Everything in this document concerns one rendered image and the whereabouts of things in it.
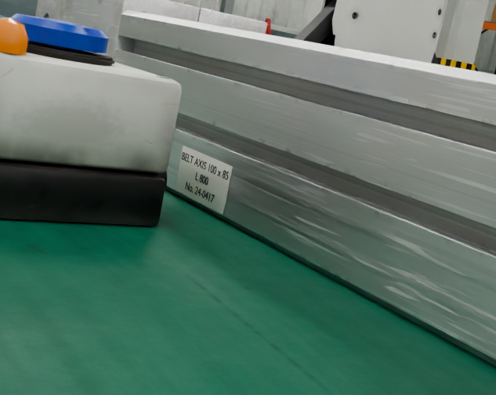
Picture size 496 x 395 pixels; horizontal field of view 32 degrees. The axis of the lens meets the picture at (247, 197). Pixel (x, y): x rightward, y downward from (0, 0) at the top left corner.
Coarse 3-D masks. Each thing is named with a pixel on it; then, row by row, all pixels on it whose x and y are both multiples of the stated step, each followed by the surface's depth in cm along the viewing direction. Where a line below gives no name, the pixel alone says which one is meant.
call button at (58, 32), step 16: (16, 16) 33; (32, 16) 33; (32, 32) 32; (48, 32) 32; (64, 32) 32; (80, 32) 33; (96, 32) 34; (64, 48) 33; (80, 48) 33; (96, 48) 34
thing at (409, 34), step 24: (360, 0) 62; (384, 0) 63; (408, 0) 64; (432, 0) 65; (336, 24) 62; (360, 24) 62; (384, 24) 63; (408, 24) 65; (432, 24) 66; (360, 48) 63; (384, 48) 64; (408, 48) 65; (432, 48) 67
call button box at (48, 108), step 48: (48, 48) 32; (0, 96) 30; (48, 96) 31; (96, 96) 32; (144, 96) 33; (0, 144) 30; (48, 144) 31; (96, 144) 32; (144, 144) 33; (0, 192) 31; (48, 192) 32; (96, 192) 33; (144, 192) 34
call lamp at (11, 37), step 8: (0, 24) 30; (8, 24) 30; (16, 24) 30; (0, 32) 30; (8, 32) 30; (16, 32) 30; (24, 32) 30; (0, 40) 30; (8, 40) 30; (16, 40) 30; (24, 40) 30; (0, 48) 30; (8, 48) 30; (16, 48) 30; (24, 48) 30
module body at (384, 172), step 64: (128, 64) 47; (192, 64) 43; (256, 64) 37; (320, 64) 33; (384, 64) 30; (192, 128) 43; (256, 128) 36; (320, 128) 33; (384, 128) 30; (448, 128) 29; (192, 192) 40; (256, 192) 36; (320, 192) 33; (384, 192) 31; (448, 192) 27; (320, 256) 32; (384, 256) 29; (448, 256) 27; (448, 320) 27
